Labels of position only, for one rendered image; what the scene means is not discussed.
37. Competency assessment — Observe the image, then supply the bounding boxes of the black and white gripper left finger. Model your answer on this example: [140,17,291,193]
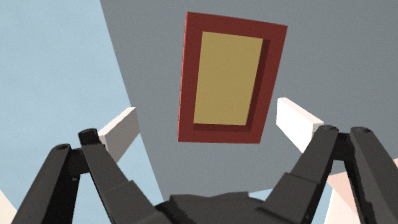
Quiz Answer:
[11,107,172,224]

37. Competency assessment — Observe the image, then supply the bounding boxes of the dark red rectangular frame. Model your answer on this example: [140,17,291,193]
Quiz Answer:
[178,12,288,144]

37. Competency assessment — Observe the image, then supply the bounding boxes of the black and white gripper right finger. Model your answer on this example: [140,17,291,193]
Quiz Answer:
[243,98,398,224]

